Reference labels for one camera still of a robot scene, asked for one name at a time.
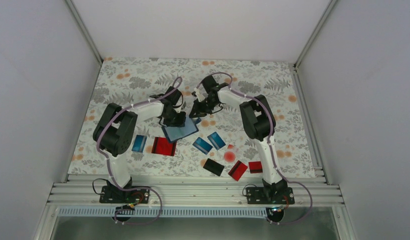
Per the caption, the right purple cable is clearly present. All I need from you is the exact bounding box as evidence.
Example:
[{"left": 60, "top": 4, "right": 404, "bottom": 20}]
[{"left": 196, "top": 72, "right": 314, "bottom": 227}]

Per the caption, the white card red circle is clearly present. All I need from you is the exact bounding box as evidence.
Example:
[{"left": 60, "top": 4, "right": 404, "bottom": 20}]
[{"left": 223, "top": 144, "right": 238, "bottom": 163}]

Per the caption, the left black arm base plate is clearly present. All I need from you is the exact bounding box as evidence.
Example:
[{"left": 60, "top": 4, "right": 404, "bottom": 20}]
[{"left": 99, "top": 185, "right": 150, "bottom": 204}]

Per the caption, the dark blue card holder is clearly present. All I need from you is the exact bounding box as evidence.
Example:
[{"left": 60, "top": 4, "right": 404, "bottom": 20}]
[{"left": 162, "top": 117, "right": 199, "bottom": 143}]

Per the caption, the aluminium front rail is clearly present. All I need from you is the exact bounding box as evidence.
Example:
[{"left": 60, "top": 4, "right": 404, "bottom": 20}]
[{"left": 47, "top": 181, "right": 345, "bottom": 207}]

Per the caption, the black card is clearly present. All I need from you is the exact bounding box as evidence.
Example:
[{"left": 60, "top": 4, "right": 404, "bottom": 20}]
[{"left": 203, "top": 158, "right": 225, "bottom": 177}]

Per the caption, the red card overlapping stack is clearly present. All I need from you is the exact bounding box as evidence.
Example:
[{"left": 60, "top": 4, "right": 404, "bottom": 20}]
[{"left": 162, "top": 142, "right": 176, "bottom": 157}]

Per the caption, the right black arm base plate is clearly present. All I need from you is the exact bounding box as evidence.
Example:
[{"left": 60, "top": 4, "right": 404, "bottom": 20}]
[{"left": 244, "top": 186, "right": 295, "bottom": 205}]

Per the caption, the red card tilted right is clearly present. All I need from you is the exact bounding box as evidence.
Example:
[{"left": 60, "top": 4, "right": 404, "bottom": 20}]
[{"left": 228, "top": 160, "right": 248, "bottom": 182}]

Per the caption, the red card far right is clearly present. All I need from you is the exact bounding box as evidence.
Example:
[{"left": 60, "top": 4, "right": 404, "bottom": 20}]
[{"left": 248, "top": 161, "right": 263, "bottom": 174}]

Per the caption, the floral patterned table mat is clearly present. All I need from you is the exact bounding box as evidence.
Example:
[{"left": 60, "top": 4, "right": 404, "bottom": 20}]
[{"left": 68, "top": 57, "right": 316, "bottom": 178}]

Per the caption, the blue card far left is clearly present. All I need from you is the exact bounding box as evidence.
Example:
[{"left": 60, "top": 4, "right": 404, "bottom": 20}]
[{"left": 131, "top": 135, "right": 147, "bottom": 153}]

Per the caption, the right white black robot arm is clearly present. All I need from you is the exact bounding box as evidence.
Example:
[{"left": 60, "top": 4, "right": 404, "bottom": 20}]
[{"left": 189, "top": 74, "right": 288, "bottom": 204}]

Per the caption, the red card upper stack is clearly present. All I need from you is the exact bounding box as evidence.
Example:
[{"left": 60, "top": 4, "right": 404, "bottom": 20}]
[{"left": 151, "top": 137, "right": 168, "bottom": 155}]

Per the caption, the blue card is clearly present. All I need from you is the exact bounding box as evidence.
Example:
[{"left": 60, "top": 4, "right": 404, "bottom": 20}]
[
  {"left": 207, "top": 132, "right": 226, "bottom": 150},
  {"left": 192, "top": 137, "right": 213, "bottom": 155},
  {"left": 131, "top": 135, "right": 147, "bottom": 153}
]

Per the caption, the blue card centre right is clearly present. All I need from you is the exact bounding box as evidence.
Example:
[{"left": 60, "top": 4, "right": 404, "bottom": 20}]
[{"left": 207, "top": 132, "right": 226, "bottom": 150}]

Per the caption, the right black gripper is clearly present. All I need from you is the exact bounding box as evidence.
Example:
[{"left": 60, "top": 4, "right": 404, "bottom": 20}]
[{"left": 189, "top": 96, "right": 219, "bottom": 119}]

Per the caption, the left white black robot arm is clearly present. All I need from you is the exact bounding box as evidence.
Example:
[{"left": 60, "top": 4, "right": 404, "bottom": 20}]
[{"left": 93, "top": 87, "right": 186, "bottom": 203}]

